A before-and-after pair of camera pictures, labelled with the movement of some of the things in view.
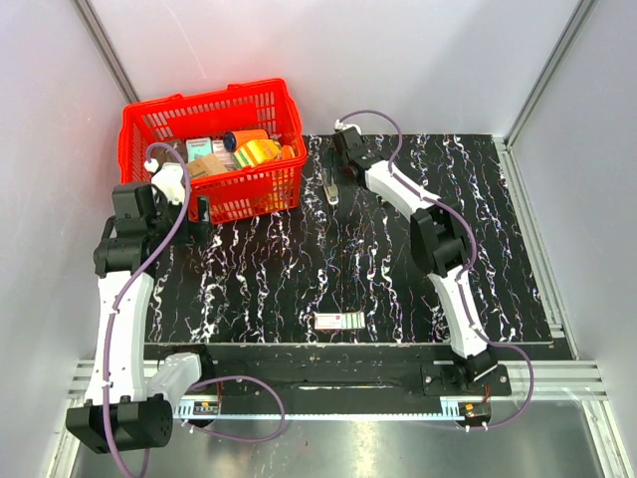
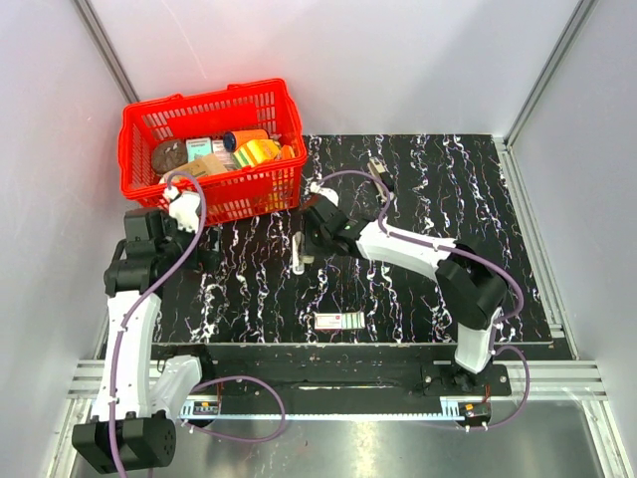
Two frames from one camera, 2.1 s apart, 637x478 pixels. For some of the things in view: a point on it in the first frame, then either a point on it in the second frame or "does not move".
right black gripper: x=337 y=158 to x=309 y=243
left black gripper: x=193 y=232 to x=208 y=260
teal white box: x=197 y=148 does not move
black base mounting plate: x=315 y=370 does not move
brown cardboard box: x=205 y=165 does not move
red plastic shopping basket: x=232 y=194 does not move
